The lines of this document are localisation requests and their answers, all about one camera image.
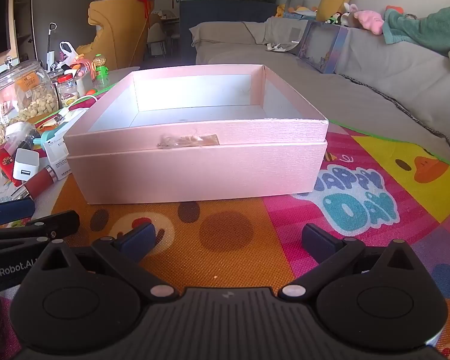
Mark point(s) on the white crumpled paper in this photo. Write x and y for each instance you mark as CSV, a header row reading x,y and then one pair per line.
x,y
283,46

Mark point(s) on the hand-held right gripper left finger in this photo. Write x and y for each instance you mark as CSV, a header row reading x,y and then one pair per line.
x,y
140,238

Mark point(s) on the pink cardboard box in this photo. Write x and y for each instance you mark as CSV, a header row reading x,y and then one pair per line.
x,y
195,172

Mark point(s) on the white plastic bag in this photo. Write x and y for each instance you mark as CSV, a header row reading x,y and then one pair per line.
x,y
66,50

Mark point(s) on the green toy candy dispenser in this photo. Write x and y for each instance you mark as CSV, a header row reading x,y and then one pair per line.
x,y
102,73

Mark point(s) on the yellow plush toy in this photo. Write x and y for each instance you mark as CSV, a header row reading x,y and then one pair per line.
x,y
300,8

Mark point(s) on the maroon lipstick tube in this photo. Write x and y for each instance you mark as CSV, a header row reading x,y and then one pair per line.
x,y
37,185

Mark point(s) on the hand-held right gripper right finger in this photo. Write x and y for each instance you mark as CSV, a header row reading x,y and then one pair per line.
x,y
318,240

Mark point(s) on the yellow armchair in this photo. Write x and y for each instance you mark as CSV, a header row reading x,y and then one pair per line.
x,y
112,26

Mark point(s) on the orange toy carrot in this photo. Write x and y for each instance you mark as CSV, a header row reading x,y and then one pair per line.
x,y
91,92

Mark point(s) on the small red-lidded plastic jar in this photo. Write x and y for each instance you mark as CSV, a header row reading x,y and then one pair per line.
x,y
68,95

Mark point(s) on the glass jar of peanuts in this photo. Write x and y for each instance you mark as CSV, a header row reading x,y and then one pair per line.
x,y
33,101

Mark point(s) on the white USB charger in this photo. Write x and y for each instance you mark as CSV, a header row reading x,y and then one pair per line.
x,y
24,165

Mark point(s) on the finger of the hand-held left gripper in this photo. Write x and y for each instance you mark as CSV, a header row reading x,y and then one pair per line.
x,y
41,225
11,210

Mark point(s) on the small white carton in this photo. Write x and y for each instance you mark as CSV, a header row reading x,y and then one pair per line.
x,y
58,157

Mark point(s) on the blue flat box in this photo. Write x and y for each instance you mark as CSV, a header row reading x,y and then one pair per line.
x,y
298,15

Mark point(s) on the teal plastic holder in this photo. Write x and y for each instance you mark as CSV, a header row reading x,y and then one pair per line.
x,y
48,135

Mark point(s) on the colourful snack packet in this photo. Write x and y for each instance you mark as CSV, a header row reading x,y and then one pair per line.
x,y
65,114

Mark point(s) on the white bunny plush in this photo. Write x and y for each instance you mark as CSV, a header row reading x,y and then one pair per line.
x,y
348,15

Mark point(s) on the teal blanket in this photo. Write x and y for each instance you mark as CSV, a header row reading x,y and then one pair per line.
x,y
427,28

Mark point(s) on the purple picture box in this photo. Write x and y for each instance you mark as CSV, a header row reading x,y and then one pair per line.
x,y
322,47

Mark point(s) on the dark blue cabinet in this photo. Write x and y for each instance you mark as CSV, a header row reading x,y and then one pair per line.
x,y
225,18

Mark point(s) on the orange plush toy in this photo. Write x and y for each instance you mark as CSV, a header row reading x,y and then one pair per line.
x,y
393,9

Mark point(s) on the pink plush toy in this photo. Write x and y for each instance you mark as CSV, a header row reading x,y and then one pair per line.
x,y
369,20

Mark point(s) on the colourful cartoon play mat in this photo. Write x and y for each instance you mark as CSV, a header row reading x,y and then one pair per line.
x,y
228,240

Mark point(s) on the red patterned lighter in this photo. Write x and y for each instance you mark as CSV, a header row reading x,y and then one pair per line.
x,y
3,161

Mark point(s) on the white floor mop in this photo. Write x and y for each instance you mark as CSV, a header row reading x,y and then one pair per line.
x,y
51,54

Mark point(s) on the grey sofa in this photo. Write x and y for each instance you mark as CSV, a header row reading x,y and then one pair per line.
x,y
378,82

